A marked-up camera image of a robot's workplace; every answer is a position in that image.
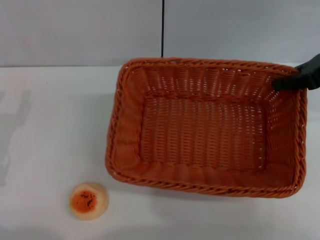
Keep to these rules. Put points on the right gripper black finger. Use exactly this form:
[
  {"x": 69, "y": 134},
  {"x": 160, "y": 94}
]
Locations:
[
  {"x": 311, "y": 65},
  {"x": 291, "y": 83}
]

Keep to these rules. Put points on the orange woven plastic basket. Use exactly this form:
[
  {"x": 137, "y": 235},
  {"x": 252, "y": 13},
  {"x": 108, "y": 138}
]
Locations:
[{"x": 200, "y": 130}]

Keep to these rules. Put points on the round bun with orange top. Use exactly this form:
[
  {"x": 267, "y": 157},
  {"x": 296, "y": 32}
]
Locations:
[{"x": 88, "y": 201}]

